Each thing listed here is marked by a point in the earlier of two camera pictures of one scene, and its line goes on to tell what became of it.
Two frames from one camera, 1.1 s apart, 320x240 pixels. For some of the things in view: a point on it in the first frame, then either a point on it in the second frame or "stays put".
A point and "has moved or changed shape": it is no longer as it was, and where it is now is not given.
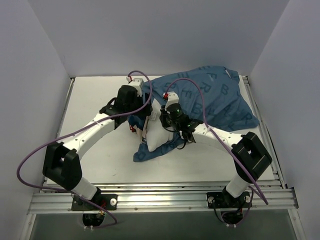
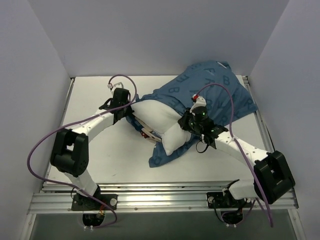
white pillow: x=156 y=135 has moved or changed shape
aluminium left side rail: x=63 y=113 stays put
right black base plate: x=220 y=200 stays put
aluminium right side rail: x=274 y=166 stays put
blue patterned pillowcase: x=227 y=108 has moved or changed shape
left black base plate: x=109 y=202 stays put
